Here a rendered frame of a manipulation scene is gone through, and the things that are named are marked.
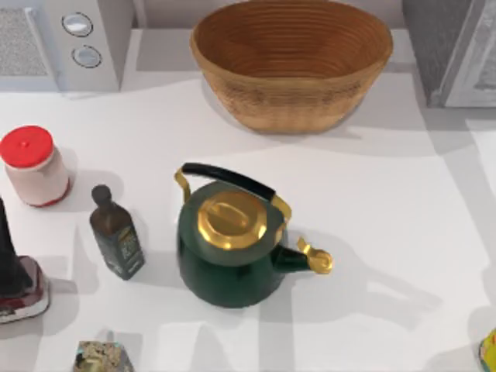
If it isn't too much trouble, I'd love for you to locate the green and gold kettle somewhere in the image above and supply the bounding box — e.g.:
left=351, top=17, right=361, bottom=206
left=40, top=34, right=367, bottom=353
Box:
left=173, top=162, right=334, bottom=310

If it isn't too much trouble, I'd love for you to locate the brown woven basket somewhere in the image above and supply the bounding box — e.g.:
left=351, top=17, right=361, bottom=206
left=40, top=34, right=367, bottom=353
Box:
left=189, top=0, right=394, bottom=135

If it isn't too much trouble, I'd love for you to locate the dark glass bottle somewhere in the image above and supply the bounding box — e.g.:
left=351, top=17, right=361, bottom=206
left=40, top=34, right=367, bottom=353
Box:
left=89, top=184, right=146, bottom=281

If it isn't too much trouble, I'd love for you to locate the round microwave knob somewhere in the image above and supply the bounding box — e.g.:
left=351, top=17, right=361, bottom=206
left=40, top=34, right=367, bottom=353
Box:
left=61, top=12, right=95, bottom=38
left=71, top=44, right=103, bottom=69

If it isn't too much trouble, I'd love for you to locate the white jar with red lid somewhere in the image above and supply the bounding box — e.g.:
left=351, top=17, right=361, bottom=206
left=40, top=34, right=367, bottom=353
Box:
left=0, top=125, right=72, bottom=208

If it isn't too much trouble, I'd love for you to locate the mottled olive box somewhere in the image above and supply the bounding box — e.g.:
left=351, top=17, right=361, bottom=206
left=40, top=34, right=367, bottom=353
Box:
left=74, top=339, right=135, bottom=372

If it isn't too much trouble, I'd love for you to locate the pale microwave oven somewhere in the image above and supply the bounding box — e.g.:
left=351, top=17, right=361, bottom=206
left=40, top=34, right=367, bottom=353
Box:
left=0, top=0, right=136, bottom=93

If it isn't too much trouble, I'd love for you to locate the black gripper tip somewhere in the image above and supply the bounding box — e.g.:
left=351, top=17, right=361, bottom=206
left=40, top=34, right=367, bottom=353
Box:
left=0, top=196, right=25, bottom=298

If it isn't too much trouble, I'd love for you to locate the yellow and green object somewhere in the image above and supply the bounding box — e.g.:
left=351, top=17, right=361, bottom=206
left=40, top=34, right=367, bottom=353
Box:
left=478, top=327, right=496, bottom=372

